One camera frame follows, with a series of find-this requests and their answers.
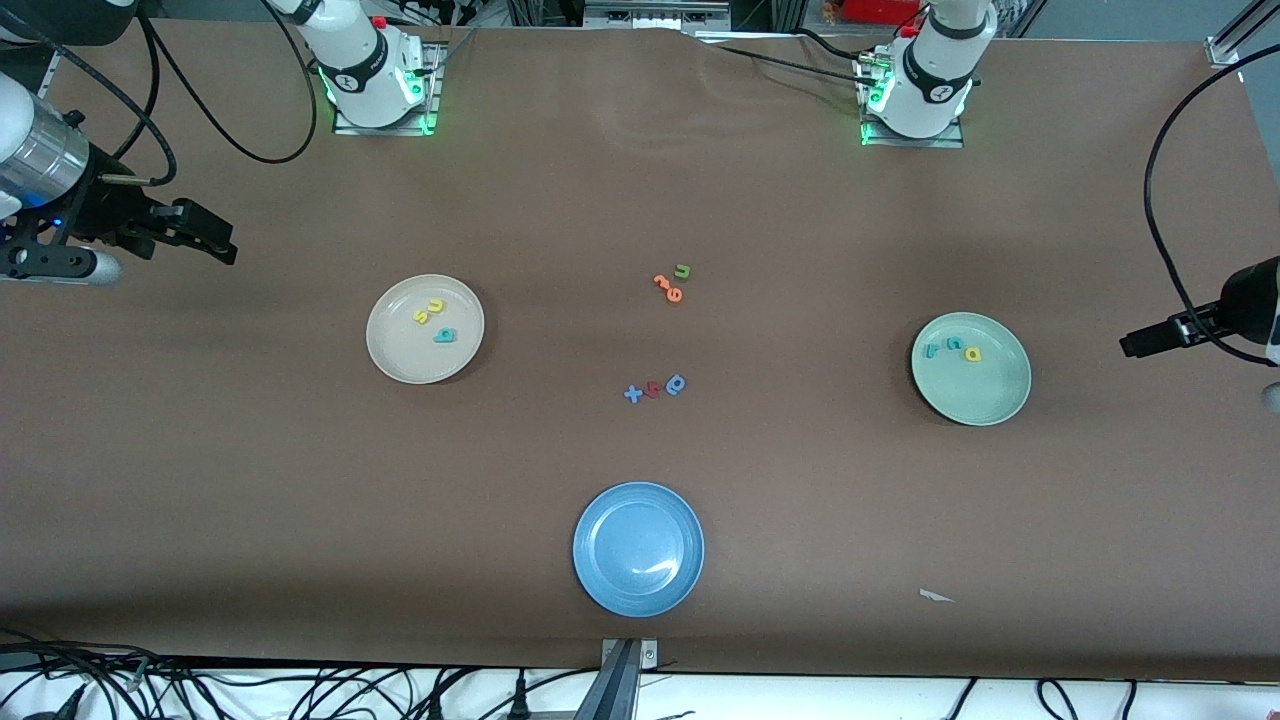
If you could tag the grey metal box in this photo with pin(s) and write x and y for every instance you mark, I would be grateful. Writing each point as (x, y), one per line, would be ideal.
(655, 12)

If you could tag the blue plate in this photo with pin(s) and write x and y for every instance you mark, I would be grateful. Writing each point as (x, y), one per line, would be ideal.
(638, 550)

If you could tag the aluminium frame strut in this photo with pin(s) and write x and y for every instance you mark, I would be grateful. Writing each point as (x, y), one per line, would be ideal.
(615, 685)

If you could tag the white tape scrap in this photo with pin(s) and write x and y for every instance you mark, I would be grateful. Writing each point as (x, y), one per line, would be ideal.
(935, 596)

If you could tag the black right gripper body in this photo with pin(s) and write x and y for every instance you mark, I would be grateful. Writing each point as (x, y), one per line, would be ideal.
(103, 212)

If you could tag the blue letter e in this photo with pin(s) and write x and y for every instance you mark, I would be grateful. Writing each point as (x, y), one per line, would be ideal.
(671, 385)

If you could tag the beige plate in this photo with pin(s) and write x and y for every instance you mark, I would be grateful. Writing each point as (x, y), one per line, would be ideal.
(400, 350)

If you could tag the green plate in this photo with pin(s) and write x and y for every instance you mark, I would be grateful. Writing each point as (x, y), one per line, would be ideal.
(975, 395)

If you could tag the black power plug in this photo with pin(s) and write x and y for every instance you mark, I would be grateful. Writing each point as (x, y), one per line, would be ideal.
(519, 700)

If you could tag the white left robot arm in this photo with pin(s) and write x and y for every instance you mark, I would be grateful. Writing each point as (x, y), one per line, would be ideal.
(935, 70)

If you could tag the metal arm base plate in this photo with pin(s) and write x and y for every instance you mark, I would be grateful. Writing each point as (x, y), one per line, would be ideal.
(915, 142)
(432, 100)

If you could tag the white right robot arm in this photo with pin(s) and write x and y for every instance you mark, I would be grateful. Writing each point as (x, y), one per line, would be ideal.
(360, 70)

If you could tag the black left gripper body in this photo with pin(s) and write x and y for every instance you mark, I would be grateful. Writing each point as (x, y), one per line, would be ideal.
(1243, 303)

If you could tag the red box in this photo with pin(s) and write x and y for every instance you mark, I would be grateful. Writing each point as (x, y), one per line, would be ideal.
(880, 10)

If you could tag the aluminium corner profile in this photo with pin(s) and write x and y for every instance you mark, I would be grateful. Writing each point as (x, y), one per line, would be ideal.
(1225, 45)

